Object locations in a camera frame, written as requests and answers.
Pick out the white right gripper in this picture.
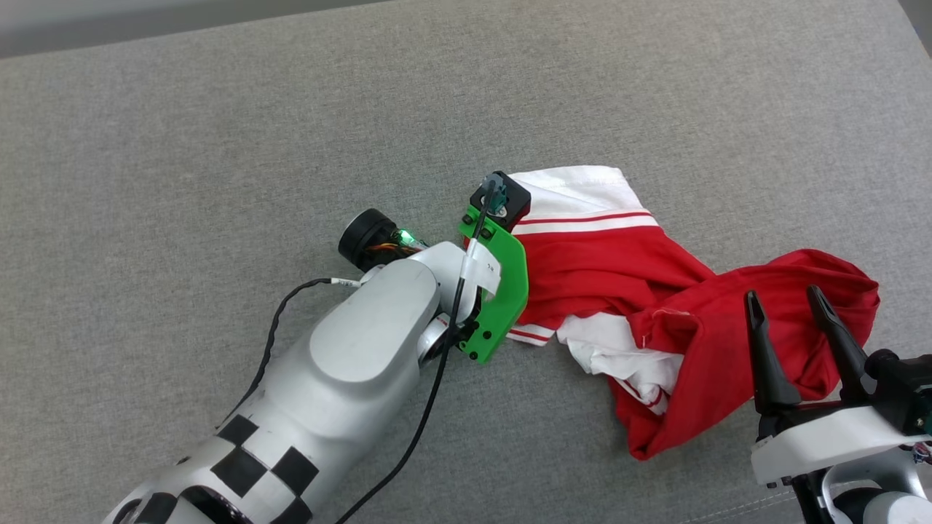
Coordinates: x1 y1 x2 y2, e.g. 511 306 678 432
744 285 930 488

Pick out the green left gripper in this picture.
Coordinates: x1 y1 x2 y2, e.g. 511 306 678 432
457 206 530 363

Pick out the red and white basketball jersey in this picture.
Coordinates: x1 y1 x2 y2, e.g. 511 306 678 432
502 166 880 461

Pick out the black cable with teal connector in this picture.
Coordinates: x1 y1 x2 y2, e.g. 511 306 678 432
333 173 508 524

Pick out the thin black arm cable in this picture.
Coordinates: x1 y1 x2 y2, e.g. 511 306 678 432
216 277 363 430

